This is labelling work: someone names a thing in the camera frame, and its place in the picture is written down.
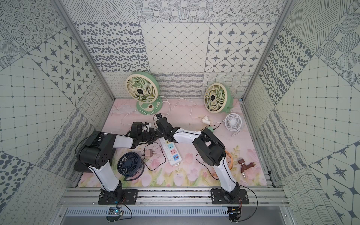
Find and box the white power strip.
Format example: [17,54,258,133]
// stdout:
[159,138,182,166]

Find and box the pink USB charger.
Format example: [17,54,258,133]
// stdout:
[144,149,154,158]

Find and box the black cable of orange fan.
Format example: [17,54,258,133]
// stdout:
[194,123,223,181]

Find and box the black pad under left arm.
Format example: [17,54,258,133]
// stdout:
[74,160,91,173]

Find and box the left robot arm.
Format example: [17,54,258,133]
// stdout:
[75,122,158,194]

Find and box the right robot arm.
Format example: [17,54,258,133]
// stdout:
[156,113,241,202]

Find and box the navy blue small fan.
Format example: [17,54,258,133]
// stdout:
[117,151,144,182]

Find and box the large green fan with base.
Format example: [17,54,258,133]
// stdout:
[125,72,163,115]

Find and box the green cream desk fan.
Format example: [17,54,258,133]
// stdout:
[204,83,233,113]

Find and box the small white fan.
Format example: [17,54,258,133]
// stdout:
[224,113,244,132]

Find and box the orange small fan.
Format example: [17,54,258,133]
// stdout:
[225,151,233,170]

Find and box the floral pink table mat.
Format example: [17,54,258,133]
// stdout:
[102,99,270,187]

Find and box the white cylindrical adapter plug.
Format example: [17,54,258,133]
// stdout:
[202,116,211,125]

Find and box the brown red small object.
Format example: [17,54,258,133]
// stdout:
[238,158,256,178]

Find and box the black cable of navy fan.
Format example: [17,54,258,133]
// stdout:
[140,142,167,172]

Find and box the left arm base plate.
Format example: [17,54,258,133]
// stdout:
[98,189,139,205]

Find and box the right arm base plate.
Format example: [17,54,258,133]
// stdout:
[210,188,249,205]

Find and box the aluminium mounting rail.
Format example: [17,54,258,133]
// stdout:
[59,187,290,207]

